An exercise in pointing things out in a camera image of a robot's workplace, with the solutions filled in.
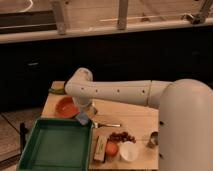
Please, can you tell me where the blue sponge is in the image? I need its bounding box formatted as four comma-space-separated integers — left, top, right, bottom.
76, 112, 89, 125

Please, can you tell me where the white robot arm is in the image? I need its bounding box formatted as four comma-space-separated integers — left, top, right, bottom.
65, 68, 213, 171

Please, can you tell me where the green plastic tray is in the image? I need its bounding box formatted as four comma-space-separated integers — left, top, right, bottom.
17, 118, 92, 171

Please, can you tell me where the metal fork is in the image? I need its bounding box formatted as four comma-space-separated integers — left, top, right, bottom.
94, 122, 121, 128

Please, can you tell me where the orange bowl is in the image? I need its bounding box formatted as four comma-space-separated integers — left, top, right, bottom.
55, 96, 79, 118

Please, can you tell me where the wooden rectangular block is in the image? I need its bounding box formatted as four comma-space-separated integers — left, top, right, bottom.
93, 136, 108, 162

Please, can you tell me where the green vegetable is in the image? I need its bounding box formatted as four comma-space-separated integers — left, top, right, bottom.
48, 88, 66, 95

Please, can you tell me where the bunch of red grapes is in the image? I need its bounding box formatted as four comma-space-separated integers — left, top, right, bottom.
109, 132, 136, 143

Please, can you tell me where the orange fruit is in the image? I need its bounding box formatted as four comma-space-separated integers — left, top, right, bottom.
106, 141, 119, 156

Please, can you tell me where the steel cup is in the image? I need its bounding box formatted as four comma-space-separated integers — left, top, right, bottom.
148, 132, 158, 148

